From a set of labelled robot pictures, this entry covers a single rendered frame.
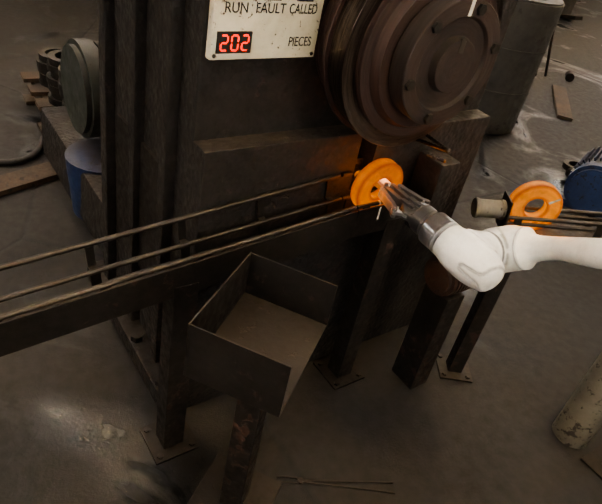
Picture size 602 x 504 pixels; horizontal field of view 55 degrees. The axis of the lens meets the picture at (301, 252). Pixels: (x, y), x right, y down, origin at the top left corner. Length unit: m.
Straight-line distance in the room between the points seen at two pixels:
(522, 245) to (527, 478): 0.86
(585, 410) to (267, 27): 1.50
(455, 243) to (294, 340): 0.42
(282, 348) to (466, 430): 0.98
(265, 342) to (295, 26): 0.67
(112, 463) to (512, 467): 1.20
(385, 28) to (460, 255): 0.51
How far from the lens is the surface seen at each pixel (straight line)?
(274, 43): 1.31
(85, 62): 2.39
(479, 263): 1.33
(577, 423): 2.13
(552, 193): 1.82
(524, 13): 4.10
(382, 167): 1.51
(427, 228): 1.40
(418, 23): 1.28
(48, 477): 1.76
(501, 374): 2.31
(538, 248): 1.43
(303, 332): 1.26
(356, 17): 1.25
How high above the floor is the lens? 1.46
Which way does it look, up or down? 35 degrees down
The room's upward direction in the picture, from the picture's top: 13 degrees clockwise
